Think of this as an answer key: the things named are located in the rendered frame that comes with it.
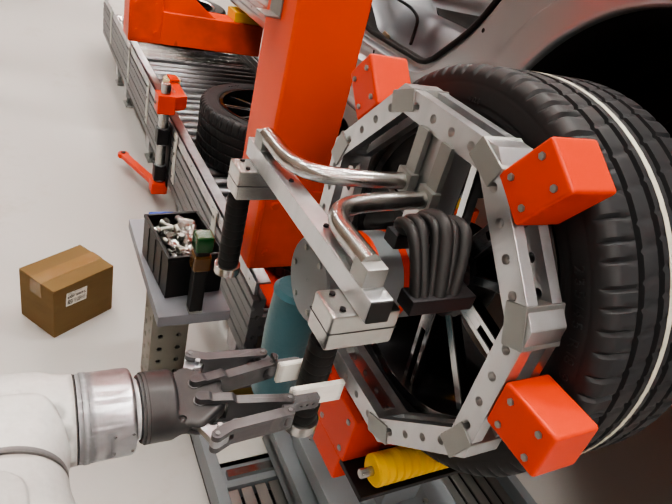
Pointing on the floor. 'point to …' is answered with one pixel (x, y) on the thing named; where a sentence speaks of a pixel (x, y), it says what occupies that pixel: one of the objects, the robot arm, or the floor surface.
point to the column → (162, 344)
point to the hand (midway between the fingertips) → (310, 380)
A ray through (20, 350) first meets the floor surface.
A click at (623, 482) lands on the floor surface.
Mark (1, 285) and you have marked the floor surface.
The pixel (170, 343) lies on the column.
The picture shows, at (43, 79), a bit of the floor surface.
